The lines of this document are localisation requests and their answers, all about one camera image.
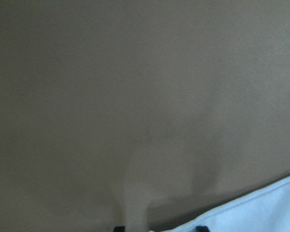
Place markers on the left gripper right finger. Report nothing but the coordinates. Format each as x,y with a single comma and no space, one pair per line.
201,229

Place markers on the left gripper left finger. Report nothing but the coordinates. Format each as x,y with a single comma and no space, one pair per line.
119,229

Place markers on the light blue t-shirt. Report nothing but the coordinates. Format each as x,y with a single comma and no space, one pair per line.
264,210

